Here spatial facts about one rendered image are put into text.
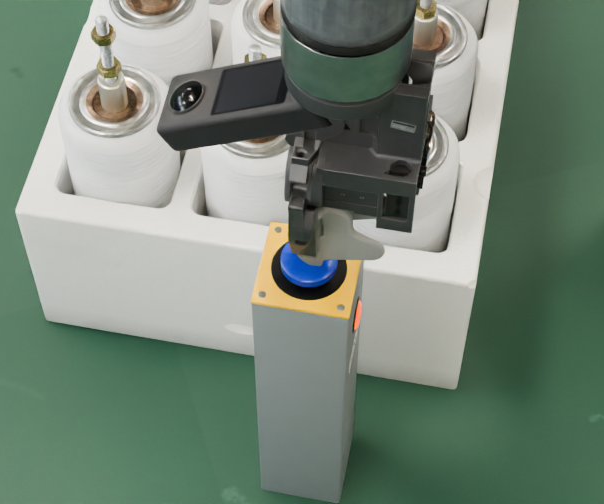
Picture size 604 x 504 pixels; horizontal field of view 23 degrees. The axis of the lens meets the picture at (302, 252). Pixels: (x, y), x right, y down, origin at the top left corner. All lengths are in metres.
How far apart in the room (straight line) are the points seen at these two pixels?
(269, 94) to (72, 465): 0.54
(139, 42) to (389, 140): 0.44
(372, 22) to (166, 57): 0.52
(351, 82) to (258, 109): 0.09
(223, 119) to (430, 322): 0.42
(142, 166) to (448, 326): 0.29
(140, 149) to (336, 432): 0.28
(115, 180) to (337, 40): 0.47
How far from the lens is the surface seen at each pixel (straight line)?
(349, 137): 0.88
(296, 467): 1.23
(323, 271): 1.01
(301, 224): 0.91
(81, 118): 1.20
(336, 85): 0.80
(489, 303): 1.39
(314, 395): 1.11
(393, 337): 1.28
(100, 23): 1.13
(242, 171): 1.17
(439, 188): 1.16
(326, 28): 0.77
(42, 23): 1.62
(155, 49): 1.26
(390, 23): 0.78
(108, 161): 1.20
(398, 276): 1.19
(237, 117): 0.88
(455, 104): 1.27
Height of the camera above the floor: 1.18
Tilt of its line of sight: 56 degrees down
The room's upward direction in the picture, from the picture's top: straight up
